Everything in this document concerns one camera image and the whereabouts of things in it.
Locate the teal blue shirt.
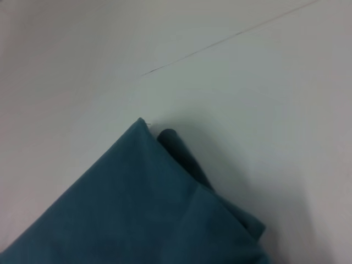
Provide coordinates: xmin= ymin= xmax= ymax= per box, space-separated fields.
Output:
xmin=0 ymin=117 xmax=267 ymax=264

